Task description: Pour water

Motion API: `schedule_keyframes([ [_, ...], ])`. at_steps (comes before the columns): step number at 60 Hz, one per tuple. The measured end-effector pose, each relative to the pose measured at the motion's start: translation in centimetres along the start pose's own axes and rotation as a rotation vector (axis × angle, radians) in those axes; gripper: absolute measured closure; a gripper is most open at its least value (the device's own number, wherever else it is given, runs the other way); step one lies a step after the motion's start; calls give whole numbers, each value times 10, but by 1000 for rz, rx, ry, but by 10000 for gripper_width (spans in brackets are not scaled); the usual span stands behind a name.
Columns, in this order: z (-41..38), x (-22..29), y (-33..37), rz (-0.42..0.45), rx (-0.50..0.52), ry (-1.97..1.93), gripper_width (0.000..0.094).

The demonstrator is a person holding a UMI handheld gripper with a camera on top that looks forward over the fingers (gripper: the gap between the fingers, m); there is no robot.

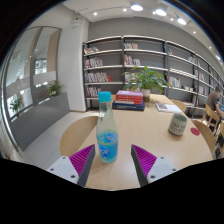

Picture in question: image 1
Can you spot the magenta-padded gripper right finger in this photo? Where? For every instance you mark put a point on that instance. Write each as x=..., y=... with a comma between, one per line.
x=160, y=166

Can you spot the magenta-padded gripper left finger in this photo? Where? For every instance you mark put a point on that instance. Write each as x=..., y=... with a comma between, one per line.
x=65, y=166

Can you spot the clear bottle with blue cap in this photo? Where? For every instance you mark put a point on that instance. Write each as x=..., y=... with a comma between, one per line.
x=107, y=133

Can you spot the grey-green patterned mug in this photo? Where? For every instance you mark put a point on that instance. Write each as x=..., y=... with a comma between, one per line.
x=177, y=125

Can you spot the flat round red coaster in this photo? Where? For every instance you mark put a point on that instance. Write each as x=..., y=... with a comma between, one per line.
x=195, y=131

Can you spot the long grey planter box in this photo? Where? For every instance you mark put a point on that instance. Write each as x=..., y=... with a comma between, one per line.
x=40, y=118

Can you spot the white book with printed cover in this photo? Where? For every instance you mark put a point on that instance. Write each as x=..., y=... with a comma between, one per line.
x=168, y=107

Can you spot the slatted wooden chair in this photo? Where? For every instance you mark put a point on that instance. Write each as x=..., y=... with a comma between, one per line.
x=208, y=115
x=220, y=140

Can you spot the thick navy blue book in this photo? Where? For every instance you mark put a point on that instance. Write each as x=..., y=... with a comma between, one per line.
x=128, y=107

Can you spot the green plant in planter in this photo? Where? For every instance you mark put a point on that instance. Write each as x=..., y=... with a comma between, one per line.
x=54, y=88
x=16, y=105

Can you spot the pink-covered red book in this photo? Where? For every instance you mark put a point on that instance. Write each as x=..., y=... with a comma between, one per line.
x=130, y=94

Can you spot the person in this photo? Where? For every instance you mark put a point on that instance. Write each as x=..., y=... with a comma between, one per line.
x=212, y=100

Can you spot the green potted plant white pot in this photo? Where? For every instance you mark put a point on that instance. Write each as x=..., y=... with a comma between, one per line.
x=145, y=80

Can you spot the dark metal bookshelf unit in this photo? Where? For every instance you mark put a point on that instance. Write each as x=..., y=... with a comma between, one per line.
x=110, y=60

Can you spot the ceiling lights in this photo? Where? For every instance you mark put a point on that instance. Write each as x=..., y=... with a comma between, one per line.
x=160, y=12

